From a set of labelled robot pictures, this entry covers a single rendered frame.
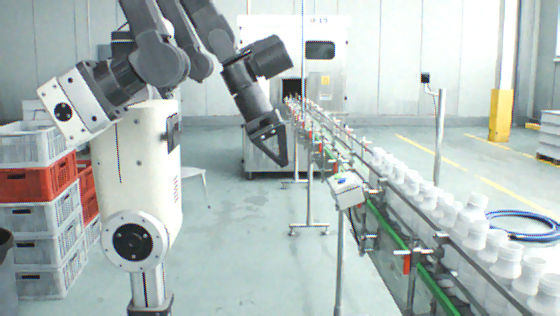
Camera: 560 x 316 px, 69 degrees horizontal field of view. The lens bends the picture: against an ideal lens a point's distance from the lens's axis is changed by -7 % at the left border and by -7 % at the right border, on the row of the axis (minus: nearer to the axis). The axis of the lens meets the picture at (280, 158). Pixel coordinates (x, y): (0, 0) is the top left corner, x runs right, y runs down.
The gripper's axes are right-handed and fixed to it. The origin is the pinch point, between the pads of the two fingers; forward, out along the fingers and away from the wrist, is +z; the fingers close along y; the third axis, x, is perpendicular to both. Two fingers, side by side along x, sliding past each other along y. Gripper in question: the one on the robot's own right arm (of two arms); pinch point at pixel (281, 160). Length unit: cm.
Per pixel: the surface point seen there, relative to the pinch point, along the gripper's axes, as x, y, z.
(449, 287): -19.4, 1.3, 41.1
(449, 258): -21.5, 0.1, 34.3
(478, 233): -26.7, -6.5, 28.9
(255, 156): 18, 478, 51
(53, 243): 148, 181, 7
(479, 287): -21.3, -11.1, 36.1
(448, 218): -26.5, 5.8, 29.0
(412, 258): -14.7, 1.2, 30.7
